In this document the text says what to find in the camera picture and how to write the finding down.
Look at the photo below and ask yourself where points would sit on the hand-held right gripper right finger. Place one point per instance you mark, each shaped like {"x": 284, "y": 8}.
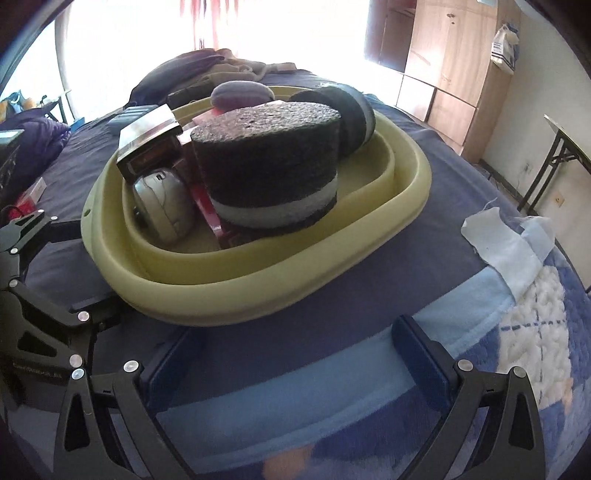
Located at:
{"x": 415, "y": 355}

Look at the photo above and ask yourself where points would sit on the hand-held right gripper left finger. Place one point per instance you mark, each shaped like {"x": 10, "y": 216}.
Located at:
{"x": 171, "y": 369}

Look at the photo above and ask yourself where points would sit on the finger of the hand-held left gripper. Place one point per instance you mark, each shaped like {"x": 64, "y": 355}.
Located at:
{"x": 41, "y": 230}
{"x": 55, "y": 314}

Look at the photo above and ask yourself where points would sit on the white grey case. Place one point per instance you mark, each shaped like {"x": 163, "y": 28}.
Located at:
{"x": 161, "y": 203}

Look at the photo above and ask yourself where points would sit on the yellow plastic basin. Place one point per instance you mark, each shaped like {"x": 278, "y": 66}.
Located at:
{"x": 277, "y": 295}

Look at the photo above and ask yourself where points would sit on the dark flame print box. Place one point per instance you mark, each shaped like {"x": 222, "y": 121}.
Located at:
{"x": 147, "y": 152}

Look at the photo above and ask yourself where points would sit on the red box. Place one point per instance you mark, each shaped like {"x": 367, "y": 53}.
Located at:
{"x": 207, "y": 207}

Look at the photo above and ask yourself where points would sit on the black grey foam cylinder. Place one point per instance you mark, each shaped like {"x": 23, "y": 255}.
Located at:
{"x": 268, "y": 157}
{"x": 341, "y": 110}

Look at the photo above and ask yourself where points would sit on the round plush ball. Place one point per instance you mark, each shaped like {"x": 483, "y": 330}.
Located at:
{"x": 240, "y": 94}

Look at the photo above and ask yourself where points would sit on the black box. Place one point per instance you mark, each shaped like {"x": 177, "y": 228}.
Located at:
{"x": 10, "y": 161}

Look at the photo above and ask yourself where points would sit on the purple cloth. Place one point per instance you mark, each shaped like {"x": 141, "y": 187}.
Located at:
{"x": 32, "y": 143}

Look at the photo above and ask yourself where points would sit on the blue white checkered blanket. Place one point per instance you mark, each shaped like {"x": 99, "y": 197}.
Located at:
{"x": 323, "y": 369}

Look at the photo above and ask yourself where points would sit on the white cloth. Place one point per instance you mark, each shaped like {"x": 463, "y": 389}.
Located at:
{"x": 489, "y": 235}

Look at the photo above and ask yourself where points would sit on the grey blue box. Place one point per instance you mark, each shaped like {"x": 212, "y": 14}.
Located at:
{"x": 131, "y": 116}

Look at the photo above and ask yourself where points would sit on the dark blue bed sheet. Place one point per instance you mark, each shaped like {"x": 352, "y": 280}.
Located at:
{"x": 438, "y": 184}

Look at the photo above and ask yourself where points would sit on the light blue cloth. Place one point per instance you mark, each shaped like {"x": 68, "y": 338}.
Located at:
{"x": 540, "y": 235}

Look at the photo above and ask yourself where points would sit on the dark cloth pile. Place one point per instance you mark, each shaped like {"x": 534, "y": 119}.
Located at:
{"x": 171, "y": 74}

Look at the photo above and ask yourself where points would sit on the beige cloth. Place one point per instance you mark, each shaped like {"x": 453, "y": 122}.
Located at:
{"x": 249, "y": 67}

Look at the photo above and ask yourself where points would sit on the black folding table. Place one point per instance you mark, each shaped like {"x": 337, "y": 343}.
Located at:
{"x": 563, "y": 134}

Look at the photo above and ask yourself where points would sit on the wooden wardrobe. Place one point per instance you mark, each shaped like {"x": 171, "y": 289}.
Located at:
{"x": 443, "y": 69}

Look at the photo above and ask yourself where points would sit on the white plastic bag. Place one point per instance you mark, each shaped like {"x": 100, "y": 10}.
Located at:
{"x": 504, "y": 48}

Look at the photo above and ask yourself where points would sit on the wall socket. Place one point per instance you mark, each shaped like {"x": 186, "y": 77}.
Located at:
{"x": 559, "y": 201}

